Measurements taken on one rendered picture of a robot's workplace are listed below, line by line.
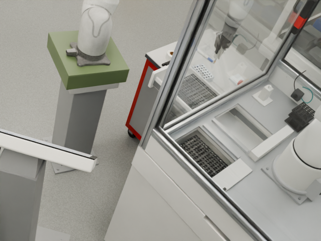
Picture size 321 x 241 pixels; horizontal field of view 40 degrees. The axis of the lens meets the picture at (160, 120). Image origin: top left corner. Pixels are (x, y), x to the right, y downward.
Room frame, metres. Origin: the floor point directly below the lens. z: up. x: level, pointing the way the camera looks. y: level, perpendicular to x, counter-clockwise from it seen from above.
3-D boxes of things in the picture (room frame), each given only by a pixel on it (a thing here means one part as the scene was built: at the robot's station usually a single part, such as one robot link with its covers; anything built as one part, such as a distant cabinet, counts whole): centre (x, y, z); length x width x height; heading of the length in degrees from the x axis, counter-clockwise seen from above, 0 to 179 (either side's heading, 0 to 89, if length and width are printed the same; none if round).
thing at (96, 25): (1.83, 0.48, 1.03); 0.18 x 0.16 x 0.22; 19
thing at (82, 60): (1.80, 0.50, 0.89); 0.22 x 0.18 x 0.06; 129
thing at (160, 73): (1.92, 0.05, 0.87); 0.29 x 0.02 x 0.11; 149
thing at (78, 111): (1.82, 0.48, 0.38); 0.30 x 0.30 x 0.76; 42
